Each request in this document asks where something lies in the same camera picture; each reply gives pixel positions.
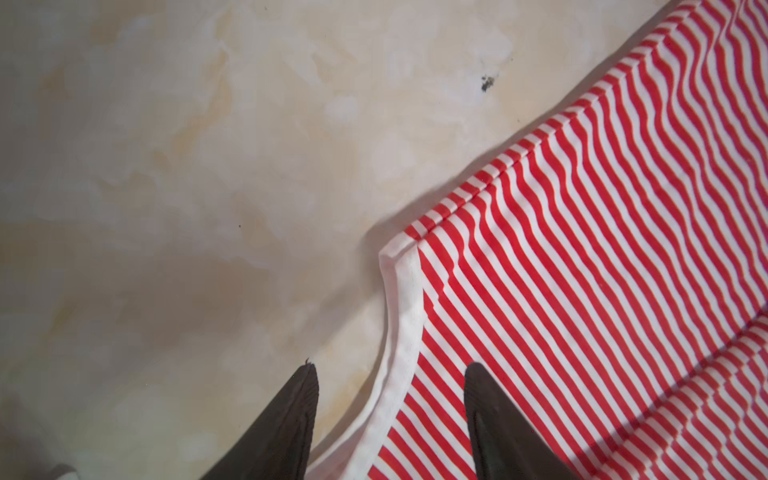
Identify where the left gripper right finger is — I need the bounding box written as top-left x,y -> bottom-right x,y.
464,362 -> 577,480

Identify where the red white striped tank top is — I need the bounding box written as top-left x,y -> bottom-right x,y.
307,1 -> 767,479

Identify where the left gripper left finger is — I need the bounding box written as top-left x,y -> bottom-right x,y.
203,362 -> 319,480

